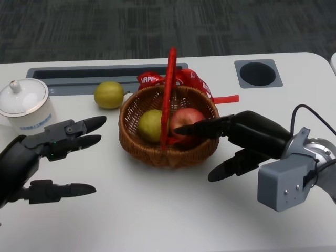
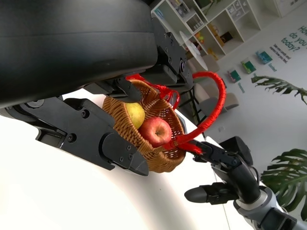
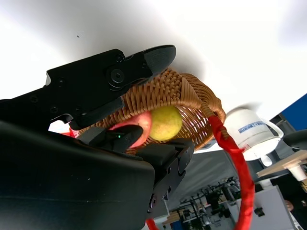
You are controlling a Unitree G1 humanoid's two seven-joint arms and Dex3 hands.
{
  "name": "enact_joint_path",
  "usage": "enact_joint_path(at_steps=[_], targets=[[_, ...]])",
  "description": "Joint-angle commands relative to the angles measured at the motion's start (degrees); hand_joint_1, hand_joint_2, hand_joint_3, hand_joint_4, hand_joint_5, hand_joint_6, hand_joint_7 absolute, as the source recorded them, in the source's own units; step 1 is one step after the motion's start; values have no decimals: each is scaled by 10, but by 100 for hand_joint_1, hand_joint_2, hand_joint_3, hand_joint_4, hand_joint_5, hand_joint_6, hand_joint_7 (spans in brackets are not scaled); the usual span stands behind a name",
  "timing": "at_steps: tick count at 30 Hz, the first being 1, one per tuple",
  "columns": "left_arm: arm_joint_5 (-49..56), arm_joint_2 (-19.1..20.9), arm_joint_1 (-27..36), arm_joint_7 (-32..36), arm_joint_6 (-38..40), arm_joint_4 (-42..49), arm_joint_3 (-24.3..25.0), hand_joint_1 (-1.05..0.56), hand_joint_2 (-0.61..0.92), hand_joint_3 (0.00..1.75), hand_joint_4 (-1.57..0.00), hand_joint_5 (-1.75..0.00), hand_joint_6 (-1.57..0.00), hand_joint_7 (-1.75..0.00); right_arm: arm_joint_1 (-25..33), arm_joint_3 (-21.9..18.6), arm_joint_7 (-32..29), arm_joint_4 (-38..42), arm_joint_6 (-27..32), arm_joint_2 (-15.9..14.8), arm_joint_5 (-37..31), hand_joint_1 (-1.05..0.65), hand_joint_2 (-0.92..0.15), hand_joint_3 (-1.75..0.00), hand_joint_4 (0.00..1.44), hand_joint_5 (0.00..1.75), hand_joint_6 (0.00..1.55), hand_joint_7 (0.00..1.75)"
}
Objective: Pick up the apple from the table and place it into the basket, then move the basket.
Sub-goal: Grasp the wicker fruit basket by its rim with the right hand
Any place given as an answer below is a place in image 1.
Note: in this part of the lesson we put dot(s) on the red apple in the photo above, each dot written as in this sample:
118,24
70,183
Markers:
186,118

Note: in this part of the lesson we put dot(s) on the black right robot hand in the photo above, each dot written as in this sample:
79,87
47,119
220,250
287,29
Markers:
260,134

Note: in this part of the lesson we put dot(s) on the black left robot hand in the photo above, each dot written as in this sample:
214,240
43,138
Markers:
18,160

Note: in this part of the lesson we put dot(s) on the red printed ribbon bow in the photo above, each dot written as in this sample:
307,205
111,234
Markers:
191,76

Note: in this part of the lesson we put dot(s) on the green pear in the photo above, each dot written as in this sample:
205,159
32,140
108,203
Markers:
149,126
109,94

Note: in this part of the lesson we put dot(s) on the white neighbouring table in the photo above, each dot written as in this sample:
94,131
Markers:
334,63

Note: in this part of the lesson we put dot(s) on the white lidded ceramic cup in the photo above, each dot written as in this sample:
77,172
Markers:
23,105

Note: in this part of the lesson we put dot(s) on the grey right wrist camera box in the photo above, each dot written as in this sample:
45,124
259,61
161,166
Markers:
281,183

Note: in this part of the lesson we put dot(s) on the grey round table grommet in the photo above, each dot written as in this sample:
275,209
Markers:
258,73

